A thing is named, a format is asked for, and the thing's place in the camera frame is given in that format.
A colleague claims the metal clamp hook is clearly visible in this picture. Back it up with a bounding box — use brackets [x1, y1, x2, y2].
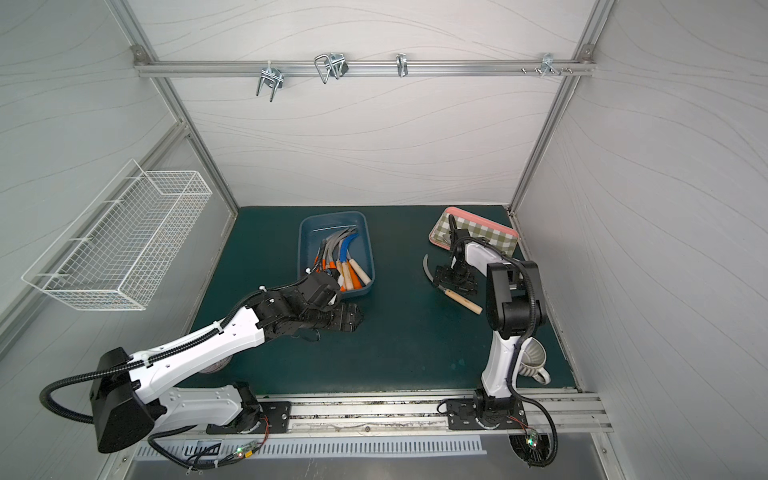
[256, 66, 284, 102]
[313, 53, 349, 84]
[520, 53, 573, 78]

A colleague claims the white vent strip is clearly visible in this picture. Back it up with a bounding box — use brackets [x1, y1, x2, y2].
[159, 435, 487, 460]

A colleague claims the metal clamp hook left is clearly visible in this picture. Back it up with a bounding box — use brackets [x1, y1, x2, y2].
[256, 66, 284, 102]

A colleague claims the metal clamp hook middle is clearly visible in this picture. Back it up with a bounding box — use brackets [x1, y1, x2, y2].
[313, 53, 349, 84]

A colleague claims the metal ring hook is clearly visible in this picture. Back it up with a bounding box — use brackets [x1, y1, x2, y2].
[395, 53, 408, 78]

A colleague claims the aluminium crossbar rail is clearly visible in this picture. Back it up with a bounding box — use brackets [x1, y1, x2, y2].
[134, 57, 597, 79]

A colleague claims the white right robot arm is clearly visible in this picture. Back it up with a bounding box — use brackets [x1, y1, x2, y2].
[422, 229, 549, 429]

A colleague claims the metal clamp hook right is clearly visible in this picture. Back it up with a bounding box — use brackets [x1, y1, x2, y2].
[520, 53, 573, 78]

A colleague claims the blue plastic storage box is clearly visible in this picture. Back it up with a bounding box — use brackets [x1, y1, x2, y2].
[297, 211, 375, 298]

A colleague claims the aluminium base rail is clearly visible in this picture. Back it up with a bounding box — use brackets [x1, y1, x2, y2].
[119, 392, 614, 443]

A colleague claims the white wire basket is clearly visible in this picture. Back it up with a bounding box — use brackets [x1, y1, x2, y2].
[21, 160, 212, 312]

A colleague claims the pink striped bowl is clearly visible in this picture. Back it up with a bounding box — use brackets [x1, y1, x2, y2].
[199, 355, 233, 375]

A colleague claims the grey ribbed mug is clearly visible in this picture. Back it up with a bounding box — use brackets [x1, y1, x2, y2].
[518, 338, 551, 385]

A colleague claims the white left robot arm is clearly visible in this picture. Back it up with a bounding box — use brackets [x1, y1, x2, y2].
[90, 272, 364, 453]

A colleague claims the pink tray with checkered cloth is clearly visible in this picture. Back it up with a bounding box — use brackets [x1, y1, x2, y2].
[428, 206, 519, 256]

